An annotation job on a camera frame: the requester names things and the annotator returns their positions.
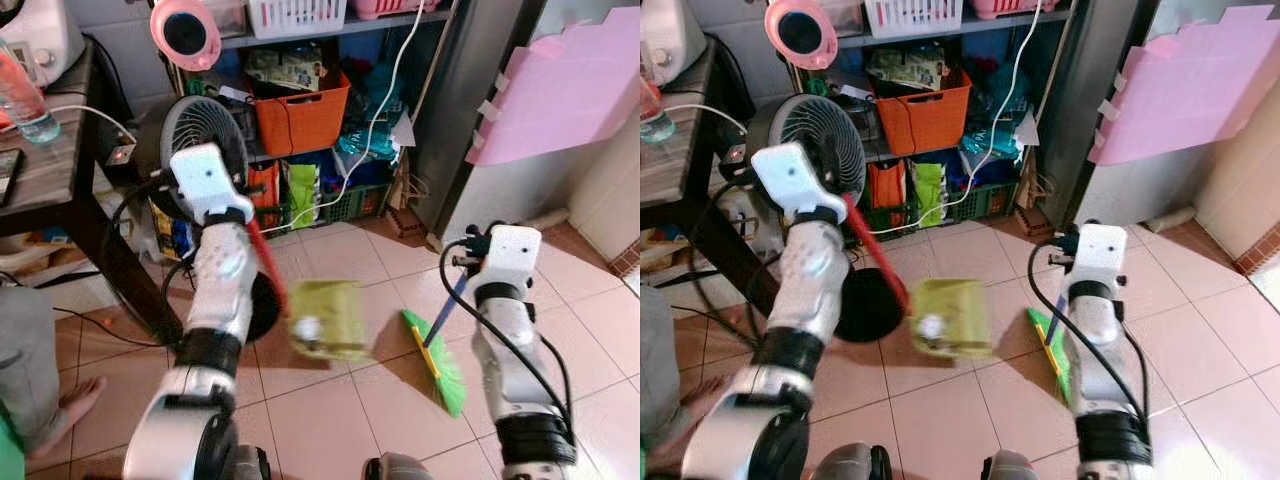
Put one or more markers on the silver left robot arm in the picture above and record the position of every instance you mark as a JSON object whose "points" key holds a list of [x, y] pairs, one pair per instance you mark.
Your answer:
{"points": [[225, 280], [815, 275]]}

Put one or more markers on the black floor fan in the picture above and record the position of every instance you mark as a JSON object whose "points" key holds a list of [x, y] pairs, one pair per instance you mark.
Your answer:
{"points": [[830, 125], [205, 120]]}

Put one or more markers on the silver steel refrigerator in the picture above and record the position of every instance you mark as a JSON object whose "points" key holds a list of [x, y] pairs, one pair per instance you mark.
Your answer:
{"points": [[1140, 190], [520, 195]]}

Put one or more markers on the green plastic crate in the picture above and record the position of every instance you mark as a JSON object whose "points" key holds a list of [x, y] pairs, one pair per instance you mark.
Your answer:
{"points": [[985, 203], [360, 205]]}

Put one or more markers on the beige short cylinder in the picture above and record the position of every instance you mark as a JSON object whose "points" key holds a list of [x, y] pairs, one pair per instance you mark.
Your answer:
{"points": [[1170, 218]]}

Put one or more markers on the white paper triangle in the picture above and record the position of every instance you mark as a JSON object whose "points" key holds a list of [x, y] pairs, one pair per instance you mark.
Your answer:
{"points": [[1027, 134], [403, 135]]}

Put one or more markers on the teal printed plastic bag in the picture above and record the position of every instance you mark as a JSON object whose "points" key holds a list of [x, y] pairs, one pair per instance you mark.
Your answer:
{"points": [[988, 145], [365, 145]]}

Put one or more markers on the light green packet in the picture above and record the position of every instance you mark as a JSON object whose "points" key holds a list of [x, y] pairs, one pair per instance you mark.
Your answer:
{"points": [[302, 195], [927, 192]]}

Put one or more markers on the dark plastic bag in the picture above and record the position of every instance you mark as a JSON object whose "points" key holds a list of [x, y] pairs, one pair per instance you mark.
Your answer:
{"points": [[378, 90], [1000, 90]]}

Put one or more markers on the pink foam sheet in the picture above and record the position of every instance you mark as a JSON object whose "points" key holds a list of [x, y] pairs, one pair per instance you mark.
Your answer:
{"points": [[1190, 95], [570, 100]]}

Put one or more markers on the orange red packet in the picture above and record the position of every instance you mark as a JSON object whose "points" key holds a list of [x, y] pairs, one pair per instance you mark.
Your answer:
{"points": [[264, 195], [885, 192]]}

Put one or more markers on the orange plastic basket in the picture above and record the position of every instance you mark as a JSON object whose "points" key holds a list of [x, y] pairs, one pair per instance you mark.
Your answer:
{"points": [[300, 125], [920, 125]]}

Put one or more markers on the dark wooden table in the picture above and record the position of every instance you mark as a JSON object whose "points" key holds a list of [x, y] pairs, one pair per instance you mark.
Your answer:
{"points": [[670, 160], [50, 170]]}

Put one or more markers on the person in grey trousers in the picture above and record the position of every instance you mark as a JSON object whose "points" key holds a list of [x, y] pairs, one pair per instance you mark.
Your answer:
{"points": [[660, 360], [25, 350]]}

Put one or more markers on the clear plastic water bottle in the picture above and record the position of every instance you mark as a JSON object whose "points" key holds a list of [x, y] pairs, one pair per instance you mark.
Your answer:
{"points": [[652, 118], [25, 100]]}

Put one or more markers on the grey robot right foot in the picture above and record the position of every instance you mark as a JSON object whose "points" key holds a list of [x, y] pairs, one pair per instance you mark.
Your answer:
{"points": [[398, 468], [1010, 467]]}

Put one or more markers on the grey robot foot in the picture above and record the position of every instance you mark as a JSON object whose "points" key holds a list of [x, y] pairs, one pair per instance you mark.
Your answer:
{"points": [[850, 465], [252, 465], [398, 468], [1010, 467]]}

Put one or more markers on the printed paper packets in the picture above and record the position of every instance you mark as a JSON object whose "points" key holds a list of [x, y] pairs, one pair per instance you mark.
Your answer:
{"points": [[905, 68], [285, 68]]}

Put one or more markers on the pink plastic slotted basket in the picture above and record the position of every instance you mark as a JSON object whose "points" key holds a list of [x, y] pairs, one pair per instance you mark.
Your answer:
{"points": [[390, 8], [1010, 8]]}

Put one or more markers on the small power socket box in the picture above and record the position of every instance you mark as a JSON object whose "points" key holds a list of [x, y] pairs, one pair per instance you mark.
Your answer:
{"points": [[735, 154], [121, 155]]}

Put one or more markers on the white plastic slotted basket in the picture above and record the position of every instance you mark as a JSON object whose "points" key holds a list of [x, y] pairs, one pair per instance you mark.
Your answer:
{"points": [[295, 18], [912, 18]]}

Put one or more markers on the white kitchen appliance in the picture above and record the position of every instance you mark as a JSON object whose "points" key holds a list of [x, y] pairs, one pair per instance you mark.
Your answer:
{"points": [[665, 40], [40, 35]]}

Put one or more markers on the metal shelf rack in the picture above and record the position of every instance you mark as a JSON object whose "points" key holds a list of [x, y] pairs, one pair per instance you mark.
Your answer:
{"points": [[235, 42], [850, 42]]}

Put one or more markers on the grey robot left foot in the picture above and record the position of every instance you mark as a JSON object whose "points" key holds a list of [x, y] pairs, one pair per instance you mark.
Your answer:
{"points": [[850, 465], [252, 465]]}

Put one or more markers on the pink round gadget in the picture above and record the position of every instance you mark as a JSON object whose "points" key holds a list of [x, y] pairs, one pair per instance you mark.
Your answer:
{"points": [[800, 35], [185, 30]]}

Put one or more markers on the black mobile phone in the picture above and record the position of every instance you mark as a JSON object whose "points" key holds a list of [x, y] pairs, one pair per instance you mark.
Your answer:
{"points": [[8, 175]]}

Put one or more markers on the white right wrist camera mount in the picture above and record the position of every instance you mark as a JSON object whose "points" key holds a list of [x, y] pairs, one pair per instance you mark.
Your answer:
{"points": [[1098, 255], [512, 258]]}

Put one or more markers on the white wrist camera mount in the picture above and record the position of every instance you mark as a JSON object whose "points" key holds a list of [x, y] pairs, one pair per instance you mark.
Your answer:
{"points": [[512, 258], [1098, 255], [790, 180], [205, 180]]}

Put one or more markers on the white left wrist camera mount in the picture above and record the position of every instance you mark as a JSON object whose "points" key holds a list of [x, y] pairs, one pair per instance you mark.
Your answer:
{"points": [[790, 180], [205, 180]]}

